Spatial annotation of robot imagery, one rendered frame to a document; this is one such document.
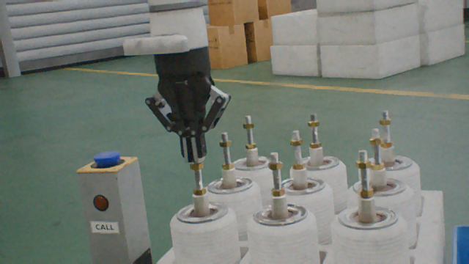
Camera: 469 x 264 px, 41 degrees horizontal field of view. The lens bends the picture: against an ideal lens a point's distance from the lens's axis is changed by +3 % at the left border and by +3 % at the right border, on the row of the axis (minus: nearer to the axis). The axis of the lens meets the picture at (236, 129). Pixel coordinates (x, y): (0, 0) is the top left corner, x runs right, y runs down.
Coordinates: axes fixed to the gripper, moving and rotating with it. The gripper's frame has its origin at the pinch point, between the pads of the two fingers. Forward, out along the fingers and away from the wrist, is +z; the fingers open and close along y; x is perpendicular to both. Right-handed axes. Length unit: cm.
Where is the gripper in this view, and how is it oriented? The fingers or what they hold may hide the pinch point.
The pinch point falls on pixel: (193, 148)
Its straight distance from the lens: 86.7
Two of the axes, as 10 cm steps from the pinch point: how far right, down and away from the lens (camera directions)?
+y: -9.0, 0.0, 4.4
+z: 1.1, 9.7, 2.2
